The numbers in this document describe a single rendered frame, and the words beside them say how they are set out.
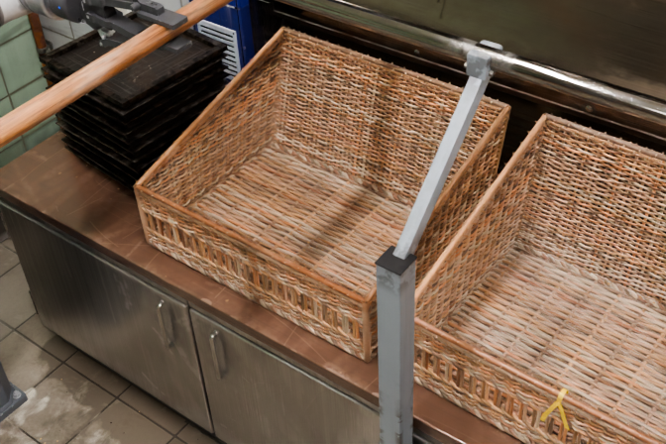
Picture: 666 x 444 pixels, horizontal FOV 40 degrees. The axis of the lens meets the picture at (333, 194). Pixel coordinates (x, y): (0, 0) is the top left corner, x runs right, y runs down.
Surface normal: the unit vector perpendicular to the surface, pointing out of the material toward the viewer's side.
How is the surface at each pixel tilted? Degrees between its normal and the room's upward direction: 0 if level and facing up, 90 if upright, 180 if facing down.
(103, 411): 0
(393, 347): 90
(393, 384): 90
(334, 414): 90
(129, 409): 0
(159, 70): 0
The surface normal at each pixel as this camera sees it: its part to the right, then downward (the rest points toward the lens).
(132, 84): -0.04, -0.77
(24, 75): 0.80, 0.36
